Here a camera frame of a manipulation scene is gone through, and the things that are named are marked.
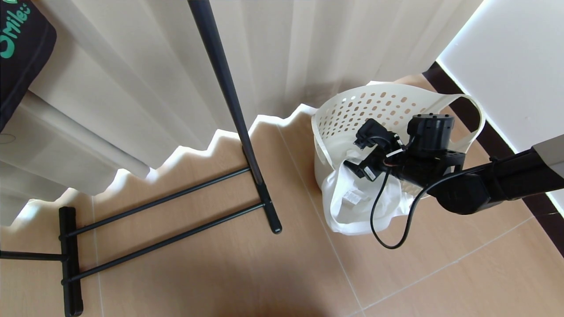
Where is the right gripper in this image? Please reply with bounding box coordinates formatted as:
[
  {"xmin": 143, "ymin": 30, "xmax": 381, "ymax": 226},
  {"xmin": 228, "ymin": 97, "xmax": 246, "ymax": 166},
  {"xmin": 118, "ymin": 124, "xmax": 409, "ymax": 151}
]
[{"xmin": 358, "ymin": 152, "xmax": 400, "ymax": 182}]

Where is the white garment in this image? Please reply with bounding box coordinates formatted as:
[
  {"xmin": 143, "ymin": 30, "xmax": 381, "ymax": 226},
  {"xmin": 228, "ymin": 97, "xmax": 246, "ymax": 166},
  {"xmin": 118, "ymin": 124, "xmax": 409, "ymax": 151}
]
[{"xmin": 321, "ymin": 150, "xmax": 417, "ymax": 236}]

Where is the white laundry basket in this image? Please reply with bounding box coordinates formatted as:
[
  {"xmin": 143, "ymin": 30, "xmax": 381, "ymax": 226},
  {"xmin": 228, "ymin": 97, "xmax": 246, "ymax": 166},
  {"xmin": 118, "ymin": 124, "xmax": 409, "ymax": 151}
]
[{"xmin": 311, "ymin": 82, "xmax": 486, "ymax": 199}]

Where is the black clothes rack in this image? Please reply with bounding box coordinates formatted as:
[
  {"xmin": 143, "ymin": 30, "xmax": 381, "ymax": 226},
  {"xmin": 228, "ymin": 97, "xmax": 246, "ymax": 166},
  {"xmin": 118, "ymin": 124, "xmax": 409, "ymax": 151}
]
[{"xmin": 0, "ymin": 0, "xmax": 283, "ymax": 317}]

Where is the beige curtain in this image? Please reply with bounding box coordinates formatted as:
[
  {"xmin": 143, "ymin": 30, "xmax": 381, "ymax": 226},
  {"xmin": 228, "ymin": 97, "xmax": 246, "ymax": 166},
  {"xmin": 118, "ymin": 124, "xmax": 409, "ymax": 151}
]
[{"xmin": 0, "ymin": 0, "xmax": 483, "ymax": 228}]

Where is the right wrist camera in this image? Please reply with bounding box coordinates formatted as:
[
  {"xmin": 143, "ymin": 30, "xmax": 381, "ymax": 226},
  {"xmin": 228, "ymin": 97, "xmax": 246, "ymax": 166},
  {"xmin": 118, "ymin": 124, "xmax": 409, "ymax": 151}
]
[{"xmin": 354, "ymin": 118, "xmax": 404, "ymax": 153}]

